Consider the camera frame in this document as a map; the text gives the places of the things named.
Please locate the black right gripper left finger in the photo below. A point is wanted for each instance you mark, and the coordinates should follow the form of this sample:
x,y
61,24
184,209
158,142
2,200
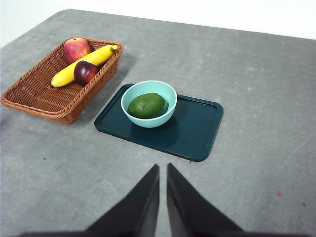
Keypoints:
x,y
133,212

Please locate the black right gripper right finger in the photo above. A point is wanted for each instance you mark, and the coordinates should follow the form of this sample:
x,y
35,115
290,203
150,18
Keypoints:
x,y
192,212

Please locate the teal bowl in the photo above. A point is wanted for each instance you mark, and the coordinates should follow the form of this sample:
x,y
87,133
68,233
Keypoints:
x,y
150,122

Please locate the green avocado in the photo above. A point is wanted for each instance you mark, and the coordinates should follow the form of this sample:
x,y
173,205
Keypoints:
x,y
146,106

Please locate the dark rectangular tray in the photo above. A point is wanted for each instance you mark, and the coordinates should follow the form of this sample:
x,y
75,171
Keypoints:
x,y
192,128

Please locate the brown wicker basket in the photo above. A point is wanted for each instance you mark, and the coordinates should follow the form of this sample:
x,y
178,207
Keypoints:
x,y
39,98

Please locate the dark red plum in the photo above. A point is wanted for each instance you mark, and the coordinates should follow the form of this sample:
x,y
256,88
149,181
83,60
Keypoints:
x,y
85,72

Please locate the yellow banana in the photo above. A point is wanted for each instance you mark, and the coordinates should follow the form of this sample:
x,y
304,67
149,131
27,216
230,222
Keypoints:
x,y
101,55

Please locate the red yellow apple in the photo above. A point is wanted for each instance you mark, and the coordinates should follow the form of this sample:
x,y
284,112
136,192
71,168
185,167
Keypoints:
x,y
75,49

